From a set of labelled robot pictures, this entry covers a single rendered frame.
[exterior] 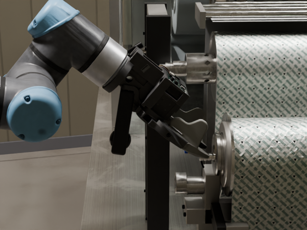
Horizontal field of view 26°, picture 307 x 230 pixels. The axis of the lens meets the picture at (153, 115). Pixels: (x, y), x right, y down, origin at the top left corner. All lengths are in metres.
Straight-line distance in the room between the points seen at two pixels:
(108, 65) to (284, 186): 0.36
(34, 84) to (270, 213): 0.47
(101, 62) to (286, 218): 0.42
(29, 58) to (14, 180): 3.01
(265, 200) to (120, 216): 0.62
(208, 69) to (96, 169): 0.71
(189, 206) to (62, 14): 0.43
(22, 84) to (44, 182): 3.04
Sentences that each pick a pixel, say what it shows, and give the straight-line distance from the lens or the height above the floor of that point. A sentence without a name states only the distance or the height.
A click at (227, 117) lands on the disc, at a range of 1.15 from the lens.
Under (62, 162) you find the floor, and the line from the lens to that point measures 4.23.
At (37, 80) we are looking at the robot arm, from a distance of 0.98.
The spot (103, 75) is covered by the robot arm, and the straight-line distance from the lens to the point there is 1.06.
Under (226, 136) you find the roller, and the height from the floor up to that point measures 1.30.
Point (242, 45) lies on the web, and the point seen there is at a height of 1.39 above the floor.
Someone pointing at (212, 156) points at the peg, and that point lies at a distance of 1.15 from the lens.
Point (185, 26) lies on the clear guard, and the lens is 2.10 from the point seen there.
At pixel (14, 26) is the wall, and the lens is 4.18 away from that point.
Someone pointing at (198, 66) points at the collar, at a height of 1.35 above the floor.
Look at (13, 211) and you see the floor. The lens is 3.69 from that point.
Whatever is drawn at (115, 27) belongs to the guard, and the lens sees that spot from 2.08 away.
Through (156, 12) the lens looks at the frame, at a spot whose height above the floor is 1.44.
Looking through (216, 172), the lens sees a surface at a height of 1.23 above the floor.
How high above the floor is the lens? 1.72
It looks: 20 degrees down
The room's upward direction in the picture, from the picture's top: straight up
